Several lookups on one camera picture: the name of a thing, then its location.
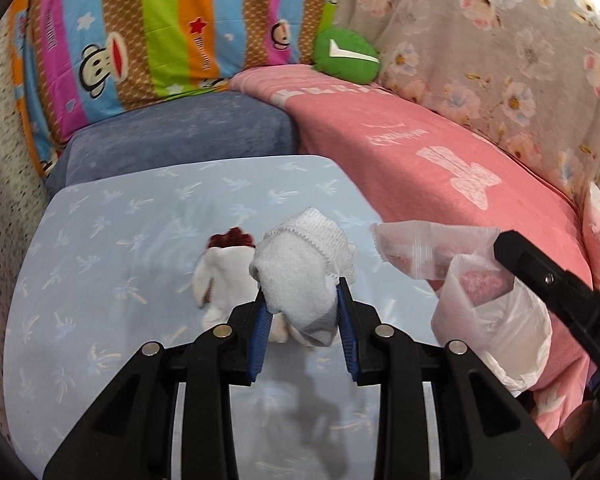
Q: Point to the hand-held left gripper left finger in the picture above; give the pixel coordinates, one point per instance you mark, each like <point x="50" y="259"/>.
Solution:
<point x="260" y="345"/>

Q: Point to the striped monkey print quilt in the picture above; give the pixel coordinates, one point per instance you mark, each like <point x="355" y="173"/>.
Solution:
<point x="155" y="25"/>

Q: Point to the white plush sock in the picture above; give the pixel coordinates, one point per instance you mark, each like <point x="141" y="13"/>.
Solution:
<point x="220" y="275"/>

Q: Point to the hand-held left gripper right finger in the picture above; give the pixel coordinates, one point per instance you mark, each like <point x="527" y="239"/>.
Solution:
<point x="350" y="350"/>

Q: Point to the white plastic trash bag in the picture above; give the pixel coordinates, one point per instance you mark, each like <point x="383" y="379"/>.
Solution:
<point x="480" y="325"/>

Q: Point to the green cushion white check mark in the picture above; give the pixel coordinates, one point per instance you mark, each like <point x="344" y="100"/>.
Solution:
<point x="345" y="60"/>

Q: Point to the white sock grey toe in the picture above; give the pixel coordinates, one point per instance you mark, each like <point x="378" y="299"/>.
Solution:
<point x="300" y="280"/>

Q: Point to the light blue palm-print tablecloth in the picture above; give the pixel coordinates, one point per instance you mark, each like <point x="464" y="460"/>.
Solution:
<point x="130" y="260"/>

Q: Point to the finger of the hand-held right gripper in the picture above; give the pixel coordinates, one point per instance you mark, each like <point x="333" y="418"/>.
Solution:
<point x="530" y="265"/>

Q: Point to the grey floral cloth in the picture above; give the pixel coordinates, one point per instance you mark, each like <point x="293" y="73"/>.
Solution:
<point x="480" y="35"/>

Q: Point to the pink blanket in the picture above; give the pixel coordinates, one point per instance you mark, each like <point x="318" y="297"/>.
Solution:
<point x="380" y="160"/>

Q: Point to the blue-grey seat cushion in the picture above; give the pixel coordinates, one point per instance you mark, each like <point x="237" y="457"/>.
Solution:
<point x="180" y="135"/>

